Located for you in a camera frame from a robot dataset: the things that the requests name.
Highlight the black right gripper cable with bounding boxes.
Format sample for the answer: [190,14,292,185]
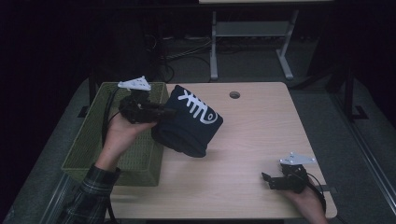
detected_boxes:
[306,172,327,216]

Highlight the black floor bracket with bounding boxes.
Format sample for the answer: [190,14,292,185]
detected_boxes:
[77,105,90,119]
[351,105,369,120]

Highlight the aluminium floor rail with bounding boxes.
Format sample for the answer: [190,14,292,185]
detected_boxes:
[38,172,78,224]
[330,92,396,216]

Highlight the dark navy cloth white print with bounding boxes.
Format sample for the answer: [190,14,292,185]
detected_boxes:
[151,84,224,159]

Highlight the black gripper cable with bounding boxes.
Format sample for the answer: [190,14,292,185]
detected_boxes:
[306,172,327,216]
[101,87,123,224]

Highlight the bundle of floor cables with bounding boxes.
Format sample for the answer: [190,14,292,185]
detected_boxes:
[143,34,213,83]

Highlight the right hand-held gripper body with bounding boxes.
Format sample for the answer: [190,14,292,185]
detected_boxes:
[273,151,317,194]

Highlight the green woven basket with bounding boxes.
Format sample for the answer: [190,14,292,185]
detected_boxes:
[61,81,171,187]

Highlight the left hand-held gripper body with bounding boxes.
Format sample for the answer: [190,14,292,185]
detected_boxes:
[117,75,157,125]

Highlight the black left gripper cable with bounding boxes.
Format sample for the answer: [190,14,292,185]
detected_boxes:
[101,87,123,224]

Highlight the person's left hand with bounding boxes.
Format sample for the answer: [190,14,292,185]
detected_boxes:
[94,113,158,173]

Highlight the person's right hand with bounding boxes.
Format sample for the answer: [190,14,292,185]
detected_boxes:
[279,176,330,224]

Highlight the grey metal stand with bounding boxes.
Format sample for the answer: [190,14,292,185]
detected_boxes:
[209,9,299,81]

